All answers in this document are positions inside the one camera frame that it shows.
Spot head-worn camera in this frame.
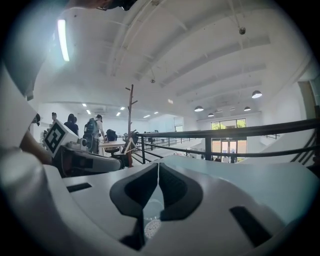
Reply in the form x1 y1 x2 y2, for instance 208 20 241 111
96 0 139 12

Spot wooden clothes hanger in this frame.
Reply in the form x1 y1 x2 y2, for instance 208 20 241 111
120 138 138 155

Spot long ceiling light strip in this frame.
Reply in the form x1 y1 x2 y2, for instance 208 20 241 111
57 19 71 63

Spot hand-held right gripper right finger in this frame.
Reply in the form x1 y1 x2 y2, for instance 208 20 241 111
143 161 287 255

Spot black metal railing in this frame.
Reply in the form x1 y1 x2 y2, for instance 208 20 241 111
136 117 320 167

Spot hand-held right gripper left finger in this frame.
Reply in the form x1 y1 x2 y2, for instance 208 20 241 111
62 161 160 252

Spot person's left forearm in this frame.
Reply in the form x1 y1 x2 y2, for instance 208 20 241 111
19 129 54 166

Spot wooden coat rack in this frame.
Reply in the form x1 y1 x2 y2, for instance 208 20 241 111
124 84 139 167

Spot glass entrance doors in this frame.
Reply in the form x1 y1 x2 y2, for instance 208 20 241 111
210 118 248 164

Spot clear jar with white lid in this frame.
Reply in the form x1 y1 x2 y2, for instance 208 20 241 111
144 219 161 239

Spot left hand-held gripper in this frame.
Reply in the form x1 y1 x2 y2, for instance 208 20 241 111
42 119 126 176

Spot black backpack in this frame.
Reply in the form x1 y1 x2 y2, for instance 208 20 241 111
105 128 118 142

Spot light wooden desk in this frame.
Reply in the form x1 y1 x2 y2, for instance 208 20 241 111
98 139 129 156

